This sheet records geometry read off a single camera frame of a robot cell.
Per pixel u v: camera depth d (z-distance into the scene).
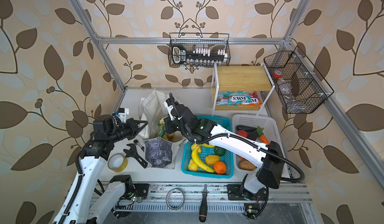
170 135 0.93
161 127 0.83
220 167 0.75
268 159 0.41
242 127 0.93
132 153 0.87
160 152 0.72
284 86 0.71
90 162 0.47
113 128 0.57
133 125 0.63
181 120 0.50
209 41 0.91
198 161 0.78
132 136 0.65
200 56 0.83
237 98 0.87
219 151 0.82
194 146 0.84
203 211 0.67
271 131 0.94
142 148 0.89
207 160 0.81
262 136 0.87
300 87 0.74
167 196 0.74
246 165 0.77
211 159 0.80
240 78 0.80
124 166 0.82
